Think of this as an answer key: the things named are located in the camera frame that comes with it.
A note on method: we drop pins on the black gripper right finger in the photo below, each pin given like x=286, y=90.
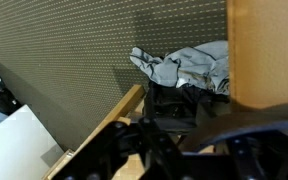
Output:
x=253, y=156

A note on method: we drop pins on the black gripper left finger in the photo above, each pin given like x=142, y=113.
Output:
x=110, y=149

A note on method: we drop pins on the white flat board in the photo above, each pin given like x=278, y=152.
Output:
x=27, y=149

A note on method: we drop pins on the blue-grey crumpled cloth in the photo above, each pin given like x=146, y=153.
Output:
x=204, y=66

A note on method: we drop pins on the brown leather armchair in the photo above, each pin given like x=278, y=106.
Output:
x=258, y=48

